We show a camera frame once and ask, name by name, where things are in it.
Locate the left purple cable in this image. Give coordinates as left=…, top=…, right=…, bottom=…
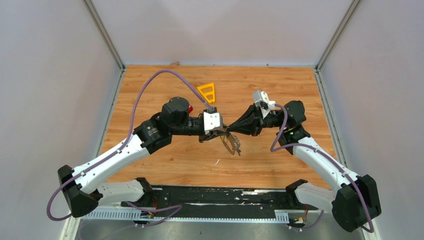
left=46, top=69, right=216, bottom=228

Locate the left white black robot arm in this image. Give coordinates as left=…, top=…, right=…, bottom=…
left=58, top=97, right=225, bottom=218

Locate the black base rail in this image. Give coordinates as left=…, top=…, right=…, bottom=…
left=133, top=185, right=315, bottom=219

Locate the grey slotted cable duct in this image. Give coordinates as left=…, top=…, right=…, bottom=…
left=81, top=209, right=290, bottom=223

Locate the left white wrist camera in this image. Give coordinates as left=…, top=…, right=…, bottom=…
left=203, top=107, right=223, bottom=134

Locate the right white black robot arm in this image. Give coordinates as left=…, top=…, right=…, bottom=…
left=226, top=100, right=382, bottom=234

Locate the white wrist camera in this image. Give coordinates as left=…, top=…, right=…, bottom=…
left=252, top=90, right=276, bottom=119
left=203, top=107, right=223, bottom=134

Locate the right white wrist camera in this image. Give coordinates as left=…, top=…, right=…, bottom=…
left=252, top=90, right=276, bottom=119

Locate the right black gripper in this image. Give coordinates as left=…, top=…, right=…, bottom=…
left=226, top=101, right=287, bottom=137

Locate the yellow triangular plastic piece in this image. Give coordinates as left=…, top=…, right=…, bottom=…
left=196, top=82, right=216, bottom=104

